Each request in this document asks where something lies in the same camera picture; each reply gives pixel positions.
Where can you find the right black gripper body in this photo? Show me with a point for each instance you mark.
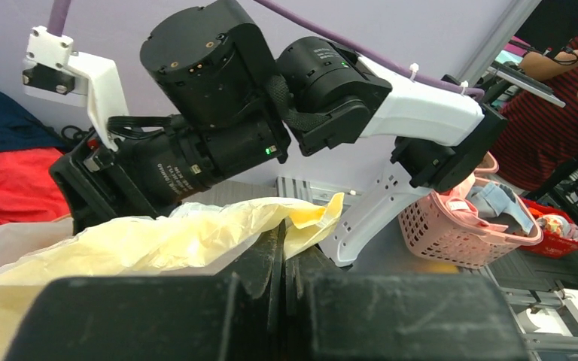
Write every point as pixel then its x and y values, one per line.
pixel 159 162

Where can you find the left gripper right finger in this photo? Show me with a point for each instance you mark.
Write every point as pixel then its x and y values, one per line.
pixel 333 314

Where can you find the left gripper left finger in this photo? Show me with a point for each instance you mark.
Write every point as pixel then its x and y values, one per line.
pixel 228 316

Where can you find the pale yellow trash bag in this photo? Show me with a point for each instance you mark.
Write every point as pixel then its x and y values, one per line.
pixel 192 236

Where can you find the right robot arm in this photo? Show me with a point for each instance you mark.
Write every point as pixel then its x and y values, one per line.
pixel 238 107

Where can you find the pink plastic laundry basket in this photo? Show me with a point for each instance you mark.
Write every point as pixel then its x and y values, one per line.
pixel 430 233

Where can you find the red cloth garment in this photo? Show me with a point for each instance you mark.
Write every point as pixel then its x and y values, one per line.
pixel 27 191

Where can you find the navy blue cloth garment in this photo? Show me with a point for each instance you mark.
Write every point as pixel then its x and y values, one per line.
pixel 20 130

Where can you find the pink garment in basket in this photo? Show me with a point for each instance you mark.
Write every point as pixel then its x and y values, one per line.
pixel 464 212

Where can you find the grey blue garment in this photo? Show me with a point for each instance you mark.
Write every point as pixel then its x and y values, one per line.
pixel 498 204

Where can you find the red plastic crate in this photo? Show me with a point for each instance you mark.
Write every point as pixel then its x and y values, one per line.
pixel 560 233

